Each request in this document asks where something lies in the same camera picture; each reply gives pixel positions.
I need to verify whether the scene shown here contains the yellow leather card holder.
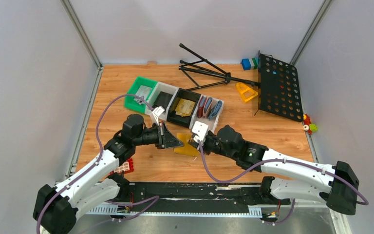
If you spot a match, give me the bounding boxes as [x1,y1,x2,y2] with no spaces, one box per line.
[173,133,200,157]

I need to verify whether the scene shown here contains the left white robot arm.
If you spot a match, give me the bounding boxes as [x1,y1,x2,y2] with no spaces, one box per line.
[33,114,184,234]

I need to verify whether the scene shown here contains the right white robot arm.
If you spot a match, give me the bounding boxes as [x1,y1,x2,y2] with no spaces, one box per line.
[188,122,369,215]

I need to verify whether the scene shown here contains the pink card holder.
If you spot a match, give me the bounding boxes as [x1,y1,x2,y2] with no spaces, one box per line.
[203,97,213,118]

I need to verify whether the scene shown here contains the white bin with card holders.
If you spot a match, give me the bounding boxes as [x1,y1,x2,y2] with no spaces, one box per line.
[189,95,224,132]

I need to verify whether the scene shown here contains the blue card holder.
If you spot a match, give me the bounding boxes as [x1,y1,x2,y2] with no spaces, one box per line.
[208,100,223,119]

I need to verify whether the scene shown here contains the gold cards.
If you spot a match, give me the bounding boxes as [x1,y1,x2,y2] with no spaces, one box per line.
[175,98,196,117]

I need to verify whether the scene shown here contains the red card holder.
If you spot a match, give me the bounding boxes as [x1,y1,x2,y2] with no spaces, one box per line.
[197,95,206,118]

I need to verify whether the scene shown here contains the black cards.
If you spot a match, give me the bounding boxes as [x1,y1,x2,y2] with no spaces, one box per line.
[153,91,173,112]

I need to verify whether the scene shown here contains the white bin with black cards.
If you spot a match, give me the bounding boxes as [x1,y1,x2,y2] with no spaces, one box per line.
[147,82,179,121]

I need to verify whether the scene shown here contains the silver white cards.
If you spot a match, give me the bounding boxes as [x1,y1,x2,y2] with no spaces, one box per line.
[134,85,151,105]

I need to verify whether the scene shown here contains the black plastic bin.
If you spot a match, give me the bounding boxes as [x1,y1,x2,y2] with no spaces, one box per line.
[167,88,201,128]

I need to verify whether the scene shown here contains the red white small block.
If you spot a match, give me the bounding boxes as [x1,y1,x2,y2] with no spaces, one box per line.
[110,158,134,175]

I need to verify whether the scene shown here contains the yellow plastic triangle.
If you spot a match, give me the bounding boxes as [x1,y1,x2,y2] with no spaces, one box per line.
[236,82,259,103]

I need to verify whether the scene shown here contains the black folded music stand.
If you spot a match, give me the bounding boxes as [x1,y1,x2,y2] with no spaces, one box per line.
[178,43,261,91]

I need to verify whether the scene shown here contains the black perforated stand tray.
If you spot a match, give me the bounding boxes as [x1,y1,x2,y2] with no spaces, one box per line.
[258,52,303,122]

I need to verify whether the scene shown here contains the blue green toy block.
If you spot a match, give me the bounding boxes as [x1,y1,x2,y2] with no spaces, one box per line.
[241,58,259,71]

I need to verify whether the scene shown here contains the red green toy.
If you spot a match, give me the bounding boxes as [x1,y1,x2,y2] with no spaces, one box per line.
[303,114,318,135]

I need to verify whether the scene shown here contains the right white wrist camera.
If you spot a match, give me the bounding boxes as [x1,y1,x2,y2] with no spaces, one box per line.
[191,121,209,143]

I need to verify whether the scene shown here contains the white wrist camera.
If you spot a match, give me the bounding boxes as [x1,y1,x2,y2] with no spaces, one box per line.
[191,121,209,143]
[150,106,165,125]

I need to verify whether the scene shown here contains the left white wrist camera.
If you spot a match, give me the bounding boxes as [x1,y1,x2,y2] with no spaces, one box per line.
[150,106,165,125]

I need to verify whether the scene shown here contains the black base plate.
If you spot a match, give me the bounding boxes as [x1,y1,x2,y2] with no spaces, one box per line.
[114,182,291,214]

